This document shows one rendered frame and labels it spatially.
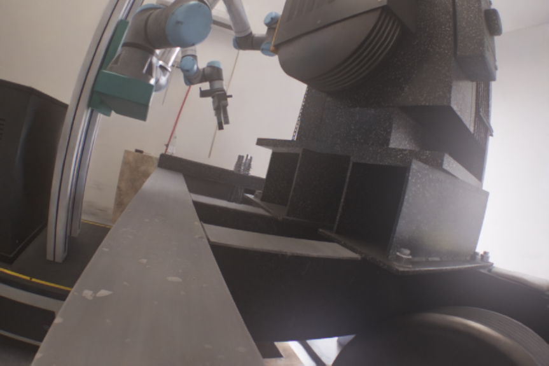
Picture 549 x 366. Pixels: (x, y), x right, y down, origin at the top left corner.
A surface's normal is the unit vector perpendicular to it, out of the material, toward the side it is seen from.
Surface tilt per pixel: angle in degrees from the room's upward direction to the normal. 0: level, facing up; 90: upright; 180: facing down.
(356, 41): 90
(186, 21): 96
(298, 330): 90
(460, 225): 90
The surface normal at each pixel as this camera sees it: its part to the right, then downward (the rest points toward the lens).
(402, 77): -0.80, -0.22
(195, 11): 0.84, 0.32
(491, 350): -0.90, -0.24
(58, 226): 0.46, 0.07
